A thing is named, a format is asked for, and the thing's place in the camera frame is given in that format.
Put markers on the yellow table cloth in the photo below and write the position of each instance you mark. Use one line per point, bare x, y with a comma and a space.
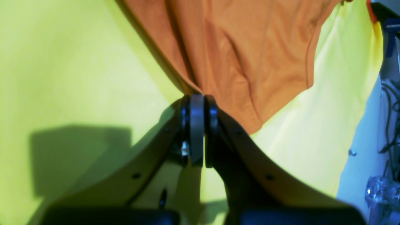
80, 88

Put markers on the terracotta orange T-shirt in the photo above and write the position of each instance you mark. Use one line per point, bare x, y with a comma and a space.
252, 56

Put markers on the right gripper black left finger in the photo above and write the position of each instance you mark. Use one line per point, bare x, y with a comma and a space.
111, 201

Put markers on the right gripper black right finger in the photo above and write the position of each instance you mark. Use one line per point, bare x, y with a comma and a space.
260, 192

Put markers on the blue black bar clamp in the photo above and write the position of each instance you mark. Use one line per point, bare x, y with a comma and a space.
387, 13

